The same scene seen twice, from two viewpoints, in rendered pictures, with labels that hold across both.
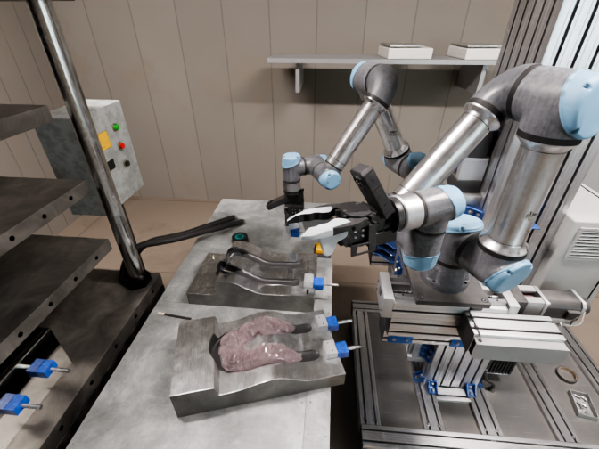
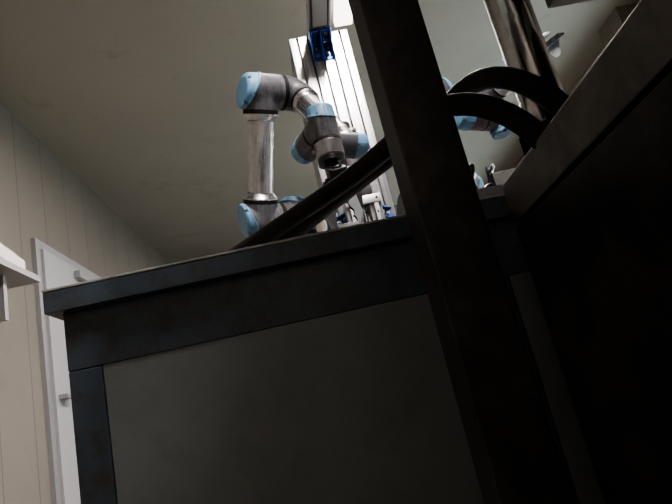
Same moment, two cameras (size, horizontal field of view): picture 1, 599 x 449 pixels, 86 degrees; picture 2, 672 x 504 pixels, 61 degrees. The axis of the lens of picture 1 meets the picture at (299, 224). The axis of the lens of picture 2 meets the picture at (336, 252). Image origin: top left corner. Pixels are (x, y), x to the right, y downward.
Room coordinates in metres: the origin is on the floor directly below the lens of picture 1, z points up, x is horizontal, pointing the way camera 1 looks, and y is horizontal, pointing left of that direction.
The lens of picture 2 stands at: (1.50, 1.37, 0.53)
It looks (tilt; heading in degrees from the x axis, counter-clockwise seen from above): 15 degrees up; 261
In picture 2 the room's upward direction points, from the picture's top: 13 degrees counter-clockwise
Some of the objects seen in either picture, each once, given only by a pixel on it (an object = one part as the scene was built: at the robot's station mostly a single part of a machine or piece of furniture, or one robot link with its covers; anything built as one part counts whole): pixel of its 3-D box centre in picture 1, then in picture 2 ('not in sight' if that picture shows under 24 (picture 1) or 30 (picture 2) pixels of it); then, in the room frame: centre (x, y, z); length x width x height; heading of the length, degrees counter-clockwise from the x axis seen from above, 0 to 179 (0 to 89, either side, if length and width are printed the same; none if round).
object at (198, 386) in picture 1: (258, 351); not in sight; (0.66, 0.13, 0.85); 0.50 x 0.26 x 0.11; 102
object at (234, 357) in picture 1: (258, 341); not in sight; (0.67, 0.13, 0.90); 0.26 x 0.18 x 0.08; 102
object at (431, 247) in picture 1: (418, 240); (494, 120); (0.60, -0.27, 1.34); 0.11 x 0.08 x 0.11; 21
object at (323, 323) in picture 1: (333, 323); not in sight; (0.77, -0.12, 0.85); 0.13 x 0.05 x 0.05; 102
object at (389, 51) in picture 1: (404, 50); not in sight; (2.77, -0.79, 1.55); 0.36 x 0.34 x 0.09; 85
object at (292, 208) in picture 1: (293, 201); (336, 181); (1.24, 0.02, 1.09); 0.09 x 0.08 x 0.12; 85
